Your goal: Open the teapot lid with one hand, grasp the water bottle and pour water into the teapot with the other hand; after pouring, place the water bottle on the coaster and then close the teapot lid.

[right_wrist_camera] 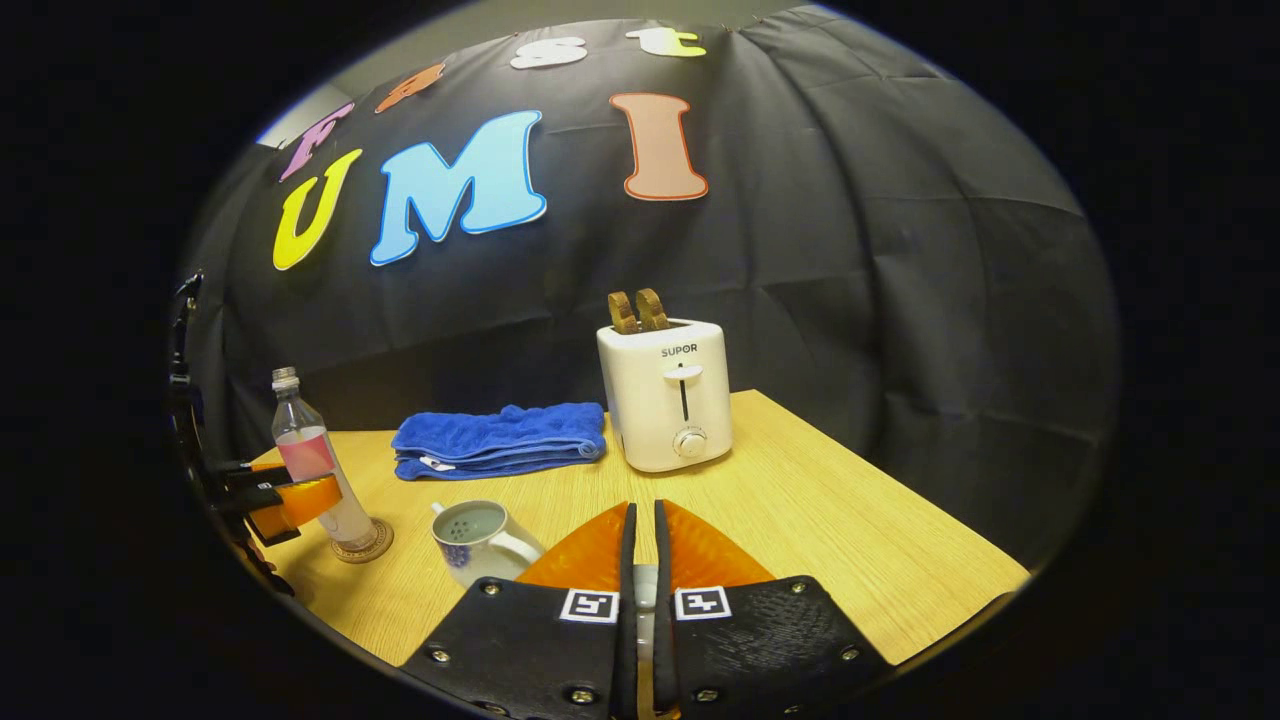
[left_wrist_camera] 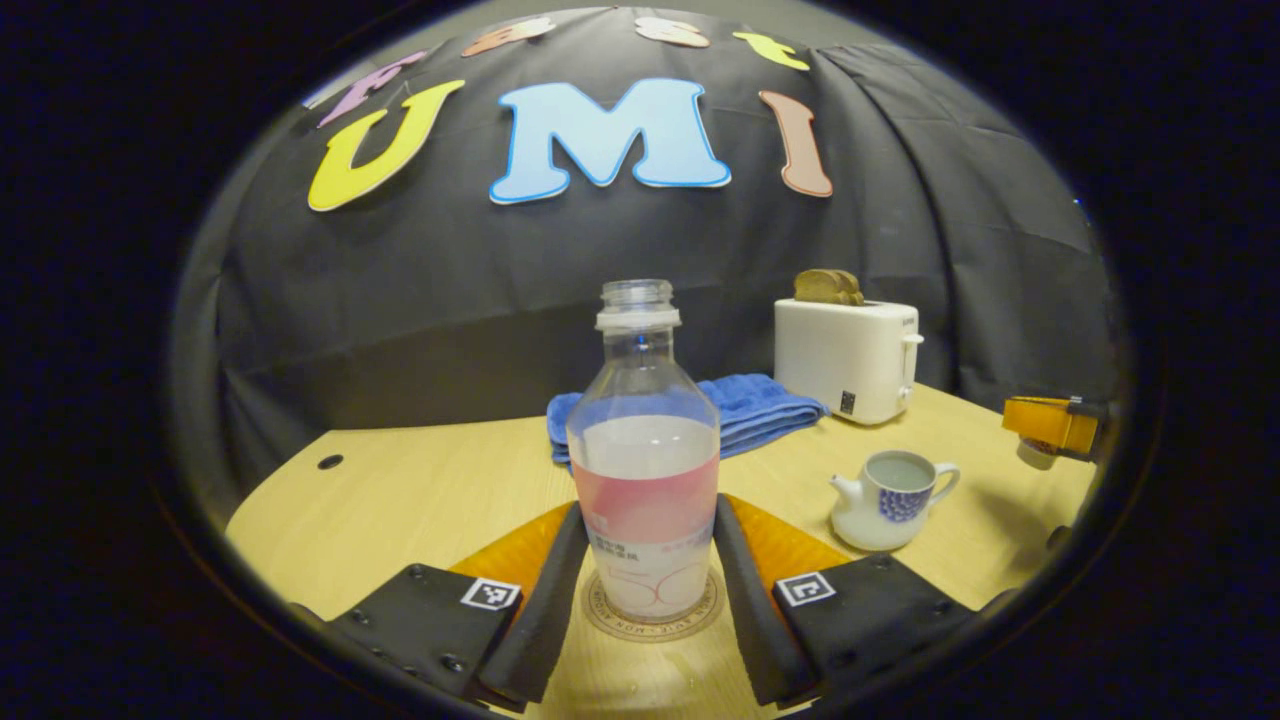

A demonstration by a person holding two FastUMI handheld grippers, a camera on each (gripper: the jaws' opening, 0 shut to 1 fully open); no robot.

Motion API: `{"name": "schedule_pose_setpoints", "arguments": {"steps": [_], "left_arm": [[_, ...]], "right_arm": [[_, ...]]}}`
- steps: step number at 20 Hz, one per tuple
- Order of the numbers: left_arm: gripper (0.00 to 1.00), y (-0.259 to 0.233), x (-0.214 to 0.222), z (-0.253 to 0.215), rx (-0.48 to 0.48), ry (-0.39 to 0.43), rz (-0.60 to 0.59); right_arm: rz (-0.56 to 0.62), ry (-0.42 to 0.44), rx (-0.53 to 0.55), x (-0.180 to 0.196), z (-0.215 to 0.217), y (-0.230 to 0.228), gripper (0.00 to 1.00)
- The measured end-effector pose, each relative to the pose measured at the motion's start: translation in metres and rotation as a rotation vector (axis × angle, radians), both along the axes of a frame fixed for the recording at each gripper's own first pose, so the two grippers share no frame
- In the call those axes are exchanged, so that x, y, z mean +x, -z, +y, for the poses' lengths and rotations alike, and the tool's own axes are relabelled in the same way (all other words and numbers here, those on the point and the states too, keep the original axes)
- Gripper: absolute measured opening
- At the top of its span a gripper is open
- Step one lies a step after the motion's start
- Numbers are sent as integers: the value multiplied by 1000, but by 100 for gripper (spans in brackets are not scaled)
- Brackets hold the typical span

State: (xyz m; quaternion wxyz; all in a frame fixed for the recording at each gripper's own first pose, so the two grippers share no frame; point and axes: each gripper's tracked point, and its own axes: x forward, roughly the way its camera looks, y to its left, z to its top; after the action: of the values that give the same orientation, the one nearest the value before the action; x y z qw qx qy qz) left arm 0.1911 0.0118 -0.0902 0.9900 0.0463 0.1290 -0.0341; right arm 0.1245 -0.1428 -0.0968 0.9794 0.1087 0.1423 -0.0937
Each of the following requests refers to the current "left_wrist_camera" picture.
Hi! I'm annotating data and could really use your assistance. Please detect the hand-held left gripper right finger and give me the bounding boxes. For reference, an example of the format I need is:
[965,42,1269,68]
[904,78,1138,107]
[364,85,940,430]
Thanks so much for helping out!
[712,493,1016,709]

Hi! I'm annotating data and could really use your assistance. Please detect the brown bread slices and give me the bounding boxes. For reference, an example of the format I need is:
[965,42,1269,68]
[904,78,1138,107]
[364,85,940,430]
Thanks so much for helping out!
[794,268,866,307]

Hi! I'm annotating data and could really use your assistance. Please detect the round cork coaster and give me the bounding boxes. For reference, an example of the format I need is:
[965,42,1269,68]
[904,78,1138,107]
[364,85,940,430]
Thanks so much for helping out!
[583,568,723,642]

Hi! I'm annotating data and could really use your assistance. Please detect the black backdrop cloth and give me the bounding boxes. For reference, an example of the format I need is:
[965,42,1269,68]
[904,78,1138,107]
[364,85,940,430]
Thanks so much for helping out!
[170,8,1121,531]

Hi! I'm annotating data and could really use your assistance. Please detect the white toaster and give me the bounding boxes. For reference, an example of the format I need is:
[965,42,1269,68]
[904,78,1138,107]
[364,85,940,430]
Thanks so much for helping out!
[773,297,925,427]

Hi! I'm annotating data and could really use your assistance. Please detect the white blue-patterned teacup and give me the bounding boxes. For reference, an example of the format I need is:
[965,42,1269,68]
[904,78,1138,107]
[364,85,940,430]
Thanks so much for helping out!
[830,450,962,553]

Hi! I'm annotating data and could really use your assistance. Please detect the clear water bottle pink label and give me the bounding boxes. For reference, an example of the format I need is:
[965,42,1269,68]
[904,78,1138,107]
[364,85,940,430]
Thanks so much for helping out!
[566,279,721,623]

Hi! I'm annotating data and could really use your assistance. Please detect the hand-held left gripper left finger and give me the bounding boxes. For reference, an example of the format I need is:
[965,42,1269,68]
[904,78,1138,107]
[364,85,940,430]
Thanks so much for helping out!
[288,502,591,713]

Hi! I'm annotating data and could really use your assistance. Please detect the blue folded towel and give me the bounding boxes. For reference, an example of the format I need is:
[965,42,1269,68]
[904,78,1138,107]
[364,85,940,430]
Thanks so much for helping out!
[546,373,831,467]

